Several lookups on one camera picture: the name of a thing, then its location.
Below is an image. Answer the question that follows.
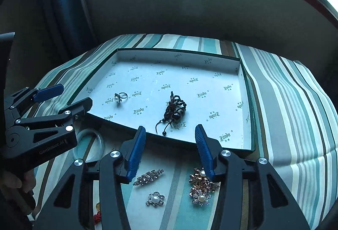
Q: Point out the silver pearl flower brooch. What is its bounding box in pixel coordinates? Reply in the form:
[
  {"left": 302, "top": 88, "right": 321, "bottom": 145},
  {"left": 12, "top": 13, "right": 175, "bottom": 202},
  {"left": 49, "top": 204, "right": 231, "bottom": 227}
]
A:
[{"left": 146, "top": 191, "right": 165, "bottom": 207}]

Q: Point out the gold pearl flower brooch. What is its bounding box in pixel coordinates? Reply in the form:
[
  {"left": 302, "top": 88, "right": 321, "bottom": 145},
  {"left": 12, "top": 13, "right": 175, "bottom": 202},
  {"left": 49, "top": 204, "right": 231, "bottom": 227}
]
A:
[{"left": 189, "top": 168, "right": 220, "bottom": 207}]

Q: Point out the striped teal tablecloth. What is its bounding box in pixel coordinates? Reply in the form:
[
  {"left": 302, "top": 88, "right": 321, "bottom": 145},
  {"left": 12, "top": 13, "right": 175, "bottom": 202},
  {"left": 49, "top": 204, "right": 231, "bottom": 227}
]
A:
[{"left": 26, "top": 34, "right": 337, "bottom": 229}]

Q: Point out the dark blue left curtain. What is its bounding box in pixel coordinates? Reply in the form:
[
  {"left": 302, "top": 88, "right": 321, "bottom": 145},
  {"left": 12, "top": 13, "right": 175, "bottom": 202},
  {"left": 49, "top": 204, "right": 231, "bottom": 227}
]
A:
[{"left": 31, "top": 0, "right": 97, "bottom": 62}]

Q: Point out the shallow green jewelry tray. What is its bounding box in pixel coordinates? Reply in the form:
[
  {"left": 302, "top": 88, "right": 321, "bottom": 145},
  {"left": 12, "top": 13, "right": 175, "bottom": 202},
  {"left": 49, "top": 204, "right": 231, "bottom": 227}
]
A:
[{"left": 70, "top": 48, "right": 257, "bottom": 154}]

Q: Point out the black cord bead pendant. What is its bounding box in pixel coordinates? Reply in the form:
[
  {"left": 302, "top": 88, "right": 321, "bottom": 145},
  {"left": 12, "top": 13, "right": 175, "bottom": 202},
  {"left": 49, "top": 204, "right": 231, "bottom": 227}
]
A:
[{"left": 155, "top": 92, "right": 187, "bottom": 137}]

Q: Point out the pale jade bangle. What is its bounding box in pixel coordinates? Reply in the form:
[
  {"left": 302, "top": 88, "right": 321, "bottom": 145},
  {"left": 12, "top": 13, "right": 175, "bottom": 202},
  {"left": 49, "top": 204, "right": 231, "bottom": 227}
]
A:
[{"left": 72, "top": 129, "right": 105, "bottom": 162}]

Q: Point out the silver rhinestone bar brooch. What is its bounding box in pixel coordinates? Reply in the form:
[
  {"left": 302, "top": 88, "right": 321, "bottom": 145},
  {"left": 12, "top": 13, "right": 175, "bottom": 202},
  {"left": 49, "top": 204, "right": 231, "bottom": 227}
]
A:
[{"left": 133, "top": 169, "right": 164, "bottom": 186}]

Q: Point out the red knot gold charm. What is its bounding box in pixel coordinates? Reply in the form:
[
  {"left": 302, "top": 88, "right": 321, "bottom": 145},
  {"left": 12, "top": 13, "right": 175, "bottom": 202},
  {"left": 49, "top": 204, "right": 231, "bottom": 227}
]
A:
[{"left": 93, "top": 203, "right": 101, "bottom": 225}]

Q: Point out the person's left hand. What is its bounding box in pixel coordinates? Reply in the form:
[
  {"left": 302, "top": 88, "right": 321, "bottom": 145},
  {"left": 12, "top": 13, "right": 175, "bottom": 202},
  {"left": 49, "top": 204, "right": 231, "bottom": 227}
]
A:
[{"left": 1, "top": 170, "right": 36, "bottom": 193}]

